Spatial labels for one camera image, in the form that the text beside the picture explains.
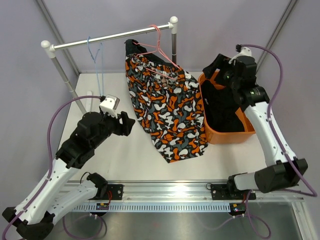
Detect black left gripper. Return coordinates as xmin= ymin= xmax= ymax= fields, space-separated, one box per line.
xmin=91 ymin=109 xmax=135 ymax=149

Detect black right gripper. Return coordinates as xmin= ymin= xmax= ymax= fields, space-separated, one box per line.
xmin=202 ymin=54 xmax=240 ymax=91

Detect black shorts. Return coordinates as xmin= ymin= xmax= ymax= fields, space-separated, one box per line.
xmin=201 ymin=80 xmax=245 ymax=133

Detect orange camouflage shorts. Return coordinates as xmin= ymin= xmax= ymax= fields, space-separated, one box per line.
xmin=125 ymin=53 xmax=208 ymax=163

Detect pink wire hanger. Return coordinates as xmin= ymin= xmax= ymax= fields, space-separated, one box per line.
xmin=131 ymin=24 xmax=183 ymax=81

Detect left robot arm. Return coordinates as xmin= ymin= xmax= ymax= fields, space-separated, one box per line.
xmin=2 ymin=111 xmax=135 ymax=240

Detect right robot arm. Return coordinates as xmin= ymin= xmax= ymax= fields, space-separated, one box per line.
xmin=202 ymin=54 xmax=308 ymax=199

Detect dark green shorts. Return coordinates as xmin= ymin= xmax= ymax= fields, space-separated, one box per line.
xmin=124 ymin=39 xmax=178 ymax=68

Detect orange plastic laundry basket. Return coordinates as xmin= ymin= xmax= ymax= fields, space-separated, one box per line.
xmin=198 ymin=73 xmax=256 ymax=145

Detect metal clothes rack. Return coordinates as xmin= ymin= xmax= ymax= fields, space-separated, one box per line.
xmin=37 ymin=16 xmax=178 ymax=115

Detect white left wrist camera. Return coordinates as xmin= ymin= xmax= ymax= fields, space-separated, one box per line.
xmin=99 ymin=94 xmax=120 ymax=119

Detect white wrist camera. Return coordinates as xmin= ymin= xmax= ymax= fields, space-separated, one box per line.
xmin=99 ymin=94 xmax=120 ymax=119
xmin=228 ymin=44 xmax=252 ymax=65

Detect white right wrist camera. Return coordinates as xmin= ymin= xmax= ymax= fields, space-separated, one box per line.
xmin=228 ymin=44 xmax=252 ymax=65

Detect aluminium mounting rail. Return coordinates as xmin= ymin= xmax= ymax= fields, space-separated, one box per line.
xmin=58 ymin=180 xmax=304 ymax=202

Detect blue wire hanger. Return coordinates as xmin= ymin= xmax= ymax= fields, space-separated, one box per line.
xmin=86 ymin=36 xmax=105 ymax=96

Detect white slotted cable duct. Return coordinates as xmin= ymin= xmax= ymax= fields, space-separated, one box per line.
xmin=72 ymin=202 xmax=231 ymax=213

